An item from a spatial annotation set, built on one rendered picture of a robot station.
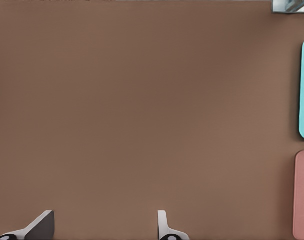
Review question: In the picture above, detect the pink box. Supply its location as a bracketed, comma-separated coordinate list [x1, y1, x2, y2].
[292, 150, 304, 240]

